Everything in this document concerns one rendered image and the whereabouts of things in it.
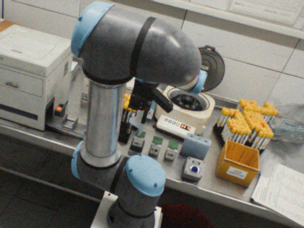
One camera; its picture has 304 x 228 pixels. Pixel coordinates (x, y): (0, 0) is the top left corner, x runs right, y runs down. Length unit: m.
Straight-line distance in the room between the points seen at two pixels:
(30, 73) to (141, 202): 0.63
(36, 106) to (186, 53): 0.80
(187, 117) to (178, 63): 0.87
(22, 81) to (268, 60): 1.15
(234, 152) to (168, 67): 0.89
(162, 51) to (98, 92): 0.18
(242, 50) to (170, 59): 1.15
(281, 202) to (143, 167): 0.66
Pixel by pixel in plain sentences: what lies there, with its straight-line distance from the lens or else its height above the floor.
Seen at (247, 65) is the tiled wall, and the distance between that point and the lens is 1.76.
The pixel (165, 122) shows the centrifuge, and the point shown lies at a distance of 1.48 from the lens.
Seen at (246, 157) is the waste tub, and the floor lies 0.93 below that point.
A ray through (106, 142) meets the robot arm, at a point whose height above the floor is 1.21.
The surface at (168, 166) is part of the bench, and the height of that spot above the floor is 0.87.
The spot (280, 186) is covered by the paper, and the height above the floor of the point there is 0.89.
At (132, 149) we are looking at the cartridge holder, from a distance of 1.32.
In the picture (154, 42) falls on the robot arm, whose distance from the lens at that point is 0.59.
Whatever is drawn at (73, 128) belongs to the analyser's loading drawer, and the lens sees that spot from 1.32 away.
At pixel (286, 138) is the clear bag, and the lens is 1.78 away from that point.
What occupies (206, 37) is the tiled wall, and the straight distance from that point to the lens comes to 1.70.
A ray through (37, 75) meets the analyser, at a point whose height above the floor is 1.13.
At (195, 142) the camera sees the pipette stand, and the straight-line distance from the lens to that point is 1.34.
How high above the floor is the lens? 1.72
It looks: 38 degrees down
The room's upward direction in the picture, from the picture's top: 12 degrees clockwise
